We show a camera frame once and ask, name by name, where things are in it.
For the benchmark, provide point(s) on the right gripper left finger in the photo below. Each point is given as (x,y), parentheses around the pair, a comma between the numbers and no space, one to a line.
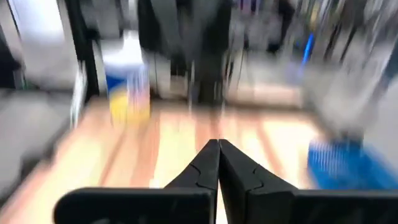
(202,174)

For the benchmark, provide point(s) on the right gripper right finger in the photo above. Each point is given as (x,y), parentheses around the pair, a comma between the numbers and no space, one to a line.
(239,180)

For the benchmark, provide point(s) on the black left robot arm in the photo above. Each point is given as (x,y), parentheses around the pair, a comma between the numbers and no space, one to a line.
(199,46)

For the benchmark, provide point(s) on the blue plastic bin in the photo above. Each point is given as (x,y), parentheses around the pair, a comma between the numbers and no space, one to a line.
(342,165)

